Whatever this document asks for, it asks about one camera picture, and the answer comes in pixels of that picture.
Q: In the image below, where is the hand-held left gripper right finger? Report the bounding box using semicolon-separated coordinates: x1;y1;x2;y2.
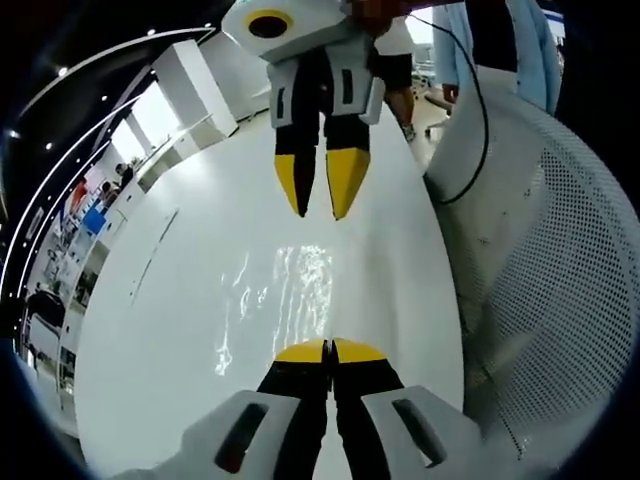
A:
332;337;484;480

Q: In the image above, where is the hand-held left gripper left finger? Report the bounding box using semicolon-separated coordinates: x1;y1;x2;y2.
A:
182;338;334;480

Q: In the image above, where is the clear food packaging bag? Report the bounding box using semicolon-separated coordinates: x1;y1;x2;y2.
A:
213;251;281;377
272;243;335;347

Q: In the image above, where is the white pillar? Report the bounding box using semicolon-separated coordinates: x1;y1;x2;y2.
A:
151;39;239;151

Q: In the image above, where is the blue box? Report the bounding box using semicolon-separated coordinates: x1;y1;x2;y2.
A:
82;207;107;236

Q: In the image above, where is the white mesh chair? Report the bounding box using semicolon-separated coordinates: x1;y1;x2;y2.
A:
423;84;640;464

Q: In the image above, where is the black cable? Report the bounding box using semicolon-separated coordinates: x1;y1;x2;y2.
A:
407;12;490;205

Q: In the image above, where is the table cable slot strip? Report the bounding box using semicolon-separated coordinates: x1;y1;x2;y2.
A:
129;207;180;307

